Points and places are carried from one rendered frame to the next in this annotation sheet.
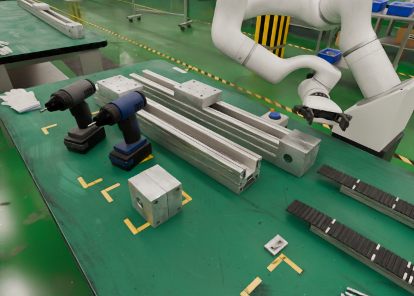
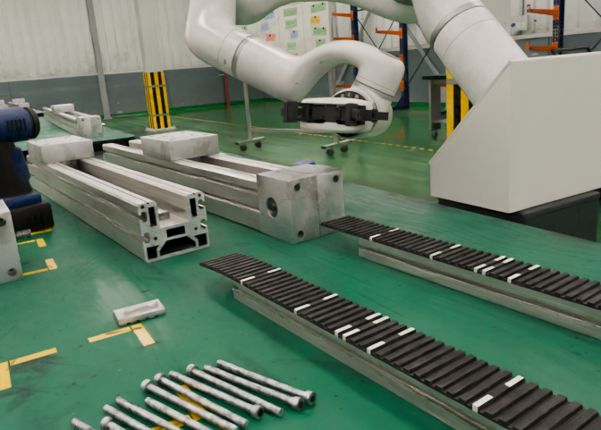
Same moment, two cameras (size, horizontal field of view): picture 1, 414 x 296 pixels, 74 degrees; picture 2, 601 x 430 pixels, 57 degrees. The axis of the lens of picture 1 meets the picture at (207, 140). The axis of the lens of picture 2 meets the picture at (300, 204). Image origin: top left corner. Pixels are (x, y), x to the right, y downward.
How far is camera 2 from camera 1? 0.58 m
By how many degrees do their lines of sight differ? 23
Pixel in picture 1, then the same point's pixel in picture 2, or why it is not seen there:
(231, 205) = (119, 273)
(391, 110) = (500, 113)
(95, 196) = not seen: outside the picture
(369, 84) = (476, 85)
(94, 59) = not seen: hidden behind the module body
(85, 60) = not seen: hidden behind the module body
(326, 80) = (370, 75)
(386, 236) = (397, 307)
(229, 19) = (207, 4)
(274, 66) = (279, 65)
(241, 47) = (224, 42)
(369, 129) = (481, 167)
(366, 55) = (459, 34)
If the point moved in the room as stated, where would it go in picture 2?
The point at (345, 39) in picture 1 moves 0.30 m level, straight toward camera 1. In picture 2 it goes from (424, 17) to (334, 13)
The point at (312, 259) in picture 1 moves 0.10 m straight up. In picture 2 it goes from (192, 330) to (181, 237)
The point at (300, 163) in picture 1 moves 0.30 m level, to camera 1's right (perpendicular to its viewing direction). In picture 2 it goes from (286, 208) to (505, 205)
